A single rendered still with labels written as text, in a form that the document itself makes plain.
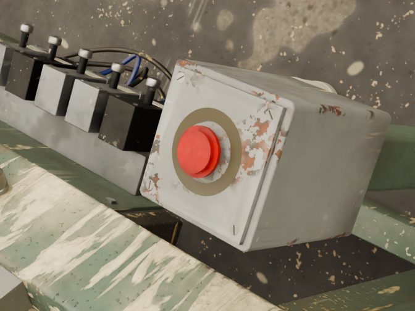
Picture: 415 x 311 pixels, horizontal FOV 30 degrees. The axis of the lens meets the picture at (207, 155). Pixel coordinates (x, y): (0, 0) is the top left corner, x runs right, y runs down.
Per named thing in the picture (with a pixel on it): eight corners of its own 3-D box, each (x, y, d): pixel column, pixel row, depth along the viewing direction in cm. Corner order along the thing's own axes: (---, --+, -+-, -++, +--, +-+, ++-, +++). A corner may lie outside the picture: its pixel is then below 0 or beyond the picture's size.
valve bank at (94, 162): (270, 101, 99) (142, 86, 80) (238, 204, 102) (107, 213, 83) (33, 7, 128) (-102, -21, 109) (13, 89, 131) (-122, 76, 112)
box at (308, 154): (398, 115, 69) (291, 102, 55) (355, 237, 71) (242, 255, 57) (291, 76, 76) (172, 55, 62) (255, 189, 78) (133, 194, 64)
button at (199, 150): (238, 136, 58) (221, 135, 57) (222, 185, 59) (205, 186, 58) (199, 119, 61) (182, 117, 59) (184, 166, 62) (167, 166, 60)
